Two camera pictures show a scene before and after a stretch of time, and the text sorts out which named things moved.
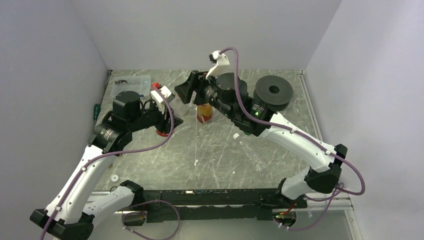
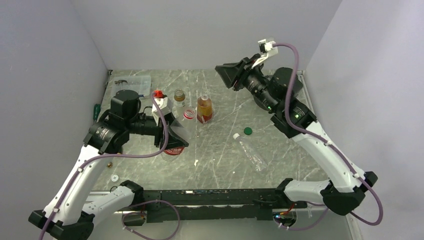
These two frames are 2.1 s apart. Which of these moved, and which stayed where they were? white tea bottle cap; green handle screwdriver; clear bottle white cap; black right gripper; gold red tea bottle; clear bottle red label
Moved: black right gripper; clear bottle red label
Stayed: green handle screwdriver; gold red tea bottle; white tea bottle cap; clear bottle white cap
